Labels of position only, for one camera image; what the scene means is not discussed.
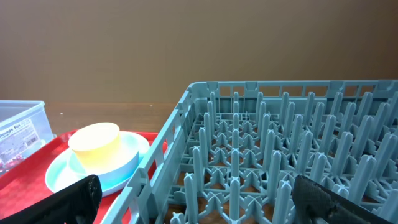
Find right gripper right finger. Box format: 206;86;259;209
292;175;395;224

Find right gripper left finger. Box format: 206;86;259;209
1;175;102;224

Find red snack wrapper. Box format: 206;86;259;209
1;155;25;172

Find grey plastic dishwasher rack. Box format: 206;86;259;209
103;80;397;223

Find light blue plate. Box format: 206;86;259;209
45;133;150;197

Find light blue shallow bowl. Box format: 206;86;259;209
67;131;142;195

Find yellow plastic cup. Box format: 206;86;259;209
68;123;121;174

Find clear plastic storage bin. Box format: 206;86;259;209
1;100;55;162

